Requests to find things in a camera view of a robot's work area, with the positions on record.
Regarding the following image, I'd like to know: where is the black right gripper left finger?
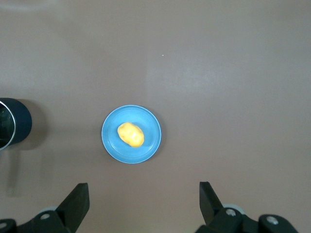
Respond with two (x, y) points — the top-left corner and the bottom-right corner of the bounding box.
(17, 182), (90, 233)

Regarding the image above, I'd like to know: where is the yellow potato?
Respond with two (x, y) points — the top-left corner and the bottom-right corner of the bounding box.
(117, 122), (145, 148)

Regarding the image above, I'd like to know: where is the brown table cover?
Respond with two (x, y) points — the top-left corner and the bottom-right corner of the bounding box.
(0, 0), (311, 233)

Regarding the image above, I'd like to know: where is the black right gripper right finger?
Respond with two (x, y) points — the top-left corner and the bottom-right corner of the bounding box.
(195, 181), (262, 233)

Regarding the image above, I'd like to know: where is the blue round plate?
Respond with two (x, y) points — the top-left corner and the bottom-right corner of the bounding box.
(101, 104), (162, 164)

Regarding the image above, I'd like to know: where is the dark pot with blue handle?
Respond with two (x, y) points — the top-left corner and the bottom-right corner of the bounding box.
(0, 97), (33, 151)

